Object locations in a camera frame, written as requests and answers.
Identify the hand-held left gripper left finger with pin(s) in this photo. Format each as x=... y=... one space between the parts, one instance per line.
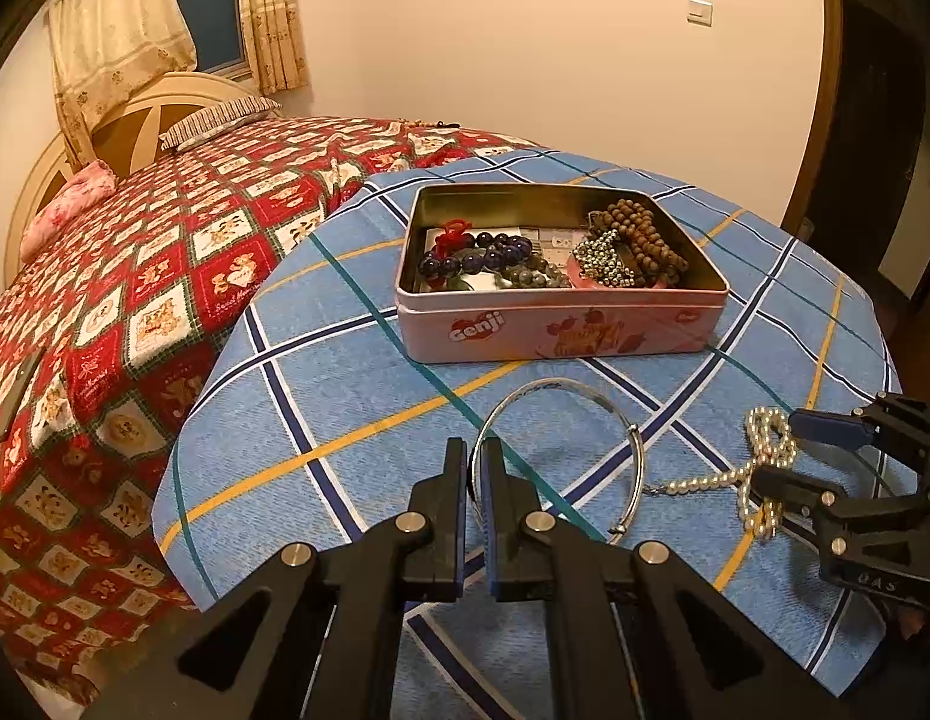
x=460 y=495

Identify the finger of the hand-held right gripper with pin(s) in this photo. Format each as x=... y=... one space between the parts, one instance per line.
x=832 y=427
x=795 y=486

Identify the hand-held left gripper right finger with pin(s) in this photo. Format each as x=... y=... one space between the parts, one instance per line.
x=489 y=510

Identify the silver bangle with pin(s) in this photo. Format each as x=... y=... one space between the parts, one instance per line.
x=637 y=442

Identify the pink tin box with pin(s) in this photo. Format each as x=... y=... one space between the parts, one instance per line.
x=510 y=330

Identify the blue plaid cloth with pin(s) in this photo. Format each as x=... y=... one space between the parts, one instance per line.
x=322 y=390

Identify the pink bangle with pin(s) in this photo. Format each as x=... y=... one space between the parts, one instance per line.
x=581 y=281

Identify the red patchwork quilt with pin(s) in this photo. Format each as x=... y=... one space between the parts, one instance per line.
x=135 y=277

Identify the striped pillow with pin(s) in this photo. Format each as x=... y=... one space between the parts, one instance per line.
x=217 y=122

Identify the pink floral pillow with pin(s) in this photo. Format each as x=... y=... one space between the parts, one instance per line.
x=67 y=202

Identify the cream wooden headboard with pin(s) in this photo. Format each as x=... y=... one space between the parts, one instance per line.
x=135 y=112

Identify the narrow beige patterned curtain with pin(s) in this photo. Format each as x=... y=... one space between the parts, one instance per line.
x=274 y=15

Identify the window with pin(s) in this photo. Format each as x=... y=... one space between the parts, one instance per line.
x=210 y=7

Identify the wide beige patterned curtain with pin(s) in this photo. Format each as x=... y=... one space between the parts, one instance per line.
x=112 y=37

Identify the dark wooden door frame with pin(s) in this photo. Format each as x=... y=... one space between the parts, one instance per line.
x=870 y=127

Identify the white wall switch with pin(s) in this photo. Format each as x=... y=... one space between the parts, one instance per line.
x=700 y=11

